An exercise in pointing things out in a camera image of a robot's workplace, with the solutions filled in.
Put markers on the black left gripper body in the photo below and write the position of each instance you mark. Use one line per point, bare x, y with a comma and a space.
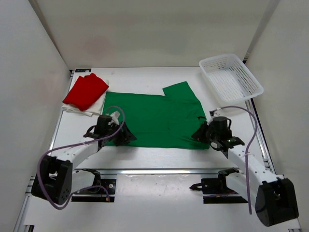
113, 128

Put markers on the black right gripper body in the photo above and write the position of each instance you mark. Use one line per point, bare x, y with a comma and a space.
213, 137

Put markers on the white t shirt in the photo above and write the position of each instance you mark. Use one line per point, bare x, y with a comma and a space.
93, 110

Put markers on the green t shirt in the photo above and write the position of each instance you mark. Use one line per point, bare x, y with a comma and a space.
160, 121

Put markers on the red t shirt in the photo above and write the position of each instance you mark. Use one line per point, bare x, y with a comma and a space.
86, 91

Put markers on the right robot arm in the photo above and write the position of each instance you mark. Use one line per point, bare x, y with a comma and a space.
272, 196

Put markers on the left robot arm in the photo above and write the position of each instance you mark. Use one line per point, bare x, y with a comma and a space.
58, 178

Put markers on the white plastic basket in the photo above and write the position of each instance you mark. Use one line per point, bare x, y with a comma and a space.
229, 79

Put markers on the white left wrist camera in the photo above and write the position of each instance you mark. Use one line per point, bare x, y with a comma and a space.
115, 116

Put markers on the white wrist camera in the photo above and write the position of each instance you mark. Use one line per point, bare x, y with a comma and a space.
115, 116
215, 113

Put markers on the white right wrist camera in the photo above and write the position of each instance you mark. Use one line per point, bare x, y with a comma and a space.
215, 113

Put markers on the aluminium frame rail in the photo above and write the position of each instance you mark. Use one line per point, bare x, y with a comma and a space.
161, 171

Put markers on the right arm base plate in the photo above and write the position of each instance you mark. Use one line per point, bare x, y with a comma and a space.
215, 192

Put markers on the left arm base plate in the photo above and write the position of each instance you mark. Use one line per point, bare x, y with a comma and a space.
105, 191

